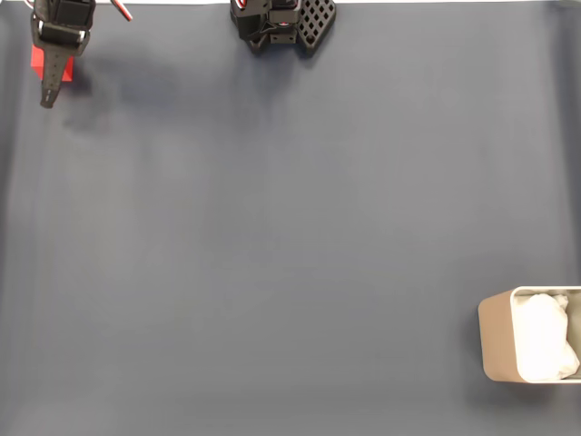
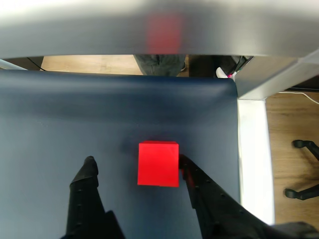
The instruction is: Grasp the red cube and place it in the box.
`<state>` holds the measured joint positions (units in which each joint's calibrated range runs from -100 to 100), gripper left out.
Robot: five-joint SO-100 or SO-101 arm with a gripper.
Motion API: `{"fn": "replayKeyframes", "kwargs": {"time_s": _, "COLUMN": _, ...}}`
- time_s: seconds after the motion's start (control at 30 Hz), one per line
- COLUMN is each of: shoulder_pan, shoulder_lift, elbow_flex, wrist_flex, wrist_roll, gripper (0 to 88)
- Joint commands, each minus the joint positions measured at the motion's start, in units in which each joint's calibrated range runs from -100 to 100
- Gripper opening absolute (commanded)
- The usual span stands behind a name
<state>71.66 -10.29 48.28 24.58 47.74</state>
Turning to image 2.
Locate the person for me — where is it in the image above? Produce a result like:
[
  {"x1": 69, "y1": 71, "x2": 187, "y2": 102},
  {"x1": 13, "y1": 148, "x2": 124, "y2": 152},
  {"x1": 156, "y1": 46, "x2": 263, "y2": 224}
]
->
[{"x1": 133, "y1": 54, "x2": 187, "y2": 77}]

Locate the white floor cable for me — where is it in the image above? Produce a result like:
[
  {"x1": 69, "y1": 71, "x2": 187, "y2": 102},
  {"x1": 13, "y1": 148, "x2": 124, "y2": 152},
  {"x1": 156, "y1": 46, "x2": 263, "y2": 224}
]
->
[{"x1": 279, "y1": 91, "x2": 319, "y2": 106}]

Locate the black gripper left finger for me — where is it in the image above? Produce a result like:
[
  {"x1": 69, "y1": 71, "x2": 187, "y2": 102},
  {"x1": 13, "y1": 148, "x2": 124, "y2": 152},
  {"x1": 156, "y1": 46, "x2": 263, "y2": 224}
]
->
[{"x1": 59, "y1": 156, "x2": 125, "y2": 239}]

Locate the red cube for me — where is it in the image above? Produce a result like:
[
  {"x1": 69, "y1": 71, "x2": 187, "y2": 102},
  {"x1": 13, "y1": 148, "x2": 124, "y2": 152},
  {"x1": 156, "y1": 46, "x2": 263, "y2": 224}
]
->
[{"x1": 137, "y1": 140, "x2": 180, "y2": 188}]

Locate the silver metal cart rail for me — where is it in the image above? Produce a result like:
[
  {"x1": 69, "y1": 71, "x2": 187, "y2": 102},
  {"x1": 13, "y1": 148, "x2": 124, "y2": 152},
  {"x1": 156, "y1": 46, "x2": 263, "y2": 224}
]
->
[{"x1": 0, "y1": 0, "x2": 319, "y2": 225}]

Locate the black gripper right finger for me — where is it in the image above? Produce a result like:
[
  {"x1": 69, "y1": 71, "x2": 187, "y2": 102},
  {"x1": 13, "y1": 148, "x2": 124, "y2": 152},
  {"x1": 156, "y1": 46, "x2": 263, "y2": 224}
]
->
[{"x1": 178, "y1": 154, "x2": 275, "y2": 239}]

